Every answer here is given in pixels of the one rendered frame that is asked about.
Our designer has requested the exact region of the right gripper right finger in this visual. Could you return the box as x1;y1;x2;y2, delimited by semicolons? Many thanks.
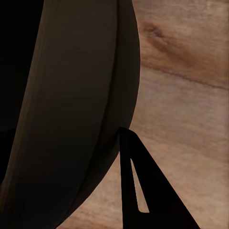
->
119;127;200;229

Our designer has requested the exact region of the cauldron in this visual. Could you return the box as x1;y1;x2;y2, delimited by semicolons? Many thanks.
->
0;0;141;229

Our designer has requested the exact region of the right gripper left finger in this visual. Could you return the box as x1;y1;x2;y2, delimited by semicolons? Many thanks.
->
0;128;17;184

